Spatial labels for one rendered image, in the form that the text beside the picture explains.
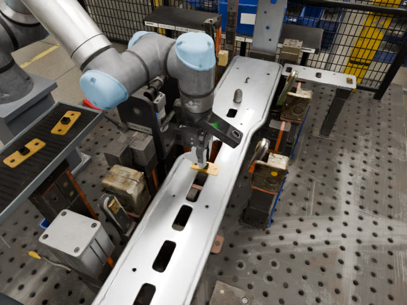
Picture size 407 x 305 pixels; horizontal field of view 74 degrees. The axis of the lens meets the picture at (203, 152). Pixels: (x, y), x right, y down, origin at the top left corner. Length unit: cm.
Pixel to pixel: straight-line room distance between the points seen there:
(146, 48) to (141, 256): 45
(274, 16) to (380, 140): 76
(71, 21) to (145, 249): 48
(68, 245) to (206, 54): 44
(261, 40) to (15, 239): 126
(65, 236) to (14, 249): 58
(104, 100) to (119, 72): 6
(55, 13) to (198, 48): 24
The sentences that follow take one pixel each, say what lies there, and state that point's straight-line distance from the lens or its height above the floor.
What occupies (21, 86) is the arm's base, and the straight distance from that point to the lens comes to 102.
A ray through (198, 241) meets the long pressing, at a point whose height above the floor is 100.
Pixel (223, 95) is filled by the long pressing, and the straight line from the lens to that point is 104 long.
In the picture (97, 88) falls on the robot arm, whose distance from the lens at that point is 51.
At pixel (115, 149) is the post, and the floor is 110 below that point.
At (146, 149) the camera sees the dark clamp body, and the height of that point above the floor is 106.
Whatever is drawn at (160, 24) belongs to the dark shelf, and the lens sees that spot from 156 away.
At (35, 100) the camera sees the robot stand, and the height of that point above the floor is 109.
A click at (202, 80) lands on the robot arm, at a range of 56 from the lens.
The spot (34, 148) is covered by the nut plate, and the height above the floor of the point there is 116.
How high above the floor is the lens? 161
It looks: 48 degrees down
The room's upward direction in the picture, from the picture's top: straight up
